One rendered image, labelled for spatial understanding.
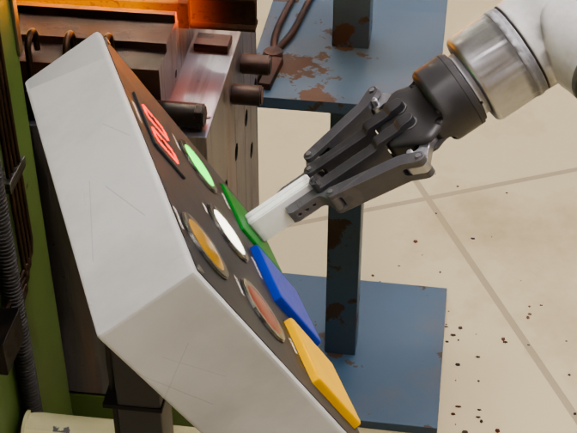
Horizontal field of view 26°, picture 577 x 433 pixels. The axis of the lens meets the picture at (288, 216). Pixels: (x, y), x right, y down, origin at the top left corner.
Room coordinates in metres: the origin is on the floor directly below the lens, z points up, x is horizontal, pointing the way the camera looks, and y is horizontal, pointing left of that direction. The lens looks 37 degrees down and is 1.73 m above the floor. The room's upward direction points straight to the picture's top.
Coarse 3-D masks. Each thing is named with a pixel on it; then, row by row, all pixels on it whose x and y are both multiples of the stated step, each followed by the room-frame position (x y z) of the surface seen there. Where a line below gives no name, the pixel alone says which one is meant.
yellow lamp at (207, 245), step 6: (192, 222) 0.71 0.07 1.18; (192, 228) 0.70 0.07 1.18; (198, 228) 0.71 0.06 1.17; (198, 234) 0.70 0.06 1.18; (204, 234) 0.71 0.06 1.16; (198, 240) 0.69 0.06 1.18; (204, 240) 0.70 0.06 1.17; (204, 246) 0.69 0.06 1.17; (210, 246) 0.70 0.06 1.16; (210, 252) 0.69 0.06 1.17; (216, 252) 0.71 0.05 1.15; (210, 258) 0.68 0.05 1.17; (216, 258) 0.69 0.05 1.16; (216, 264) 0.68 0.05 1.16; (222, 264) 0.70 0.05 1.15
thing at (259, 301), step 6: (252, 288) 0.73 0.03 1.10; (252, 294) 0.71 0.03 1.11; (258, 294) 0.73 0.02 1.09; (258, 300) 0.71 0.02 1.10; (258, 306) 0.70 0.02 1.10; (264, 306) 0.71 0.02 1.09; (264, 312) 0.70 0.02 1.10; (270, 312) 0.72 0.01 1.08; (270, 318) 0.70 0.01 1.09; (270, 324) 0.69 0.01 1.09; (276, 324) 0.71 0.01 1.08; (276, 330) 0.70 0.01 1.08
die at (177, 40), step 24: (24, 24) 1.34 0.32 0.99; (48, 24) 1.34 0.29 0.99; (72, 24) 1.34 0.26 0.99; (96, 24) 1.34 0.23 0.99; (120, 24) 1.34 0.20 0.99; (144, 24) 1.34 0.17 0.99; (168, 24) 1.34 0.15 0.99; (48, 48) 1.30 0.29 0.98; (120, 48) 1.30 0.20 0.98; (144, 48) 1.30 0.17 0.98; (168, 48) 1.31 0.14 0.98; (24, 72) 1.27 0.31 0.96; (144, 72) 1.25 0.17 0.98; (168, 72) 1.30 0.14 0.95; (168, 96) 1.29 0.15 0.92
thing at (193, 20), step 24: (24, 0) 1.39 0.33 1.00; (48, 0) 1.38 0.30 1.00; (72, 0) 1.38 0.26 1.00; (96, 0) 1.37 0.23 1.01; (120, 0) 1.37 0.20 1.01; (144, 0) 1.37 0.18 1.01; (168, 0) 1.37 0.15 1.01; (192, 0) 1.37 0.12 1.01; (216, 0) 1.36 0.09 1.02; (240, 0) 1.35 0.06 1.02; (192, 24) 1.36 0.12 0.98; (216, 24) 1.36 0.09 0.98; (240, 24) 1.36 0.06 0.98
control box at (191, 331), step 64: (64, 64) 0.92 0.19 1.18; (64, 128) 0.84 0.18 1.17; (128, 128) 0.80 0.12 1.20; (64, 192) 0.76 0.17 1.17; (128, 192) 0.73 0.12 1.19; (192, 192) 0.80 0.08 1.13; (128, 256) 0.67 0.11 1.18; (192, 256) 0.65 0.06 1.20; (128, 320) 0.61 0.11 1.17; (192, 320) 0.63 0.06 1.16; (256, 320) 0.67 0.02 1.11; (192, 384) 0.63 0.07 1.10; (256, 384) 0.64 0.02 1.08
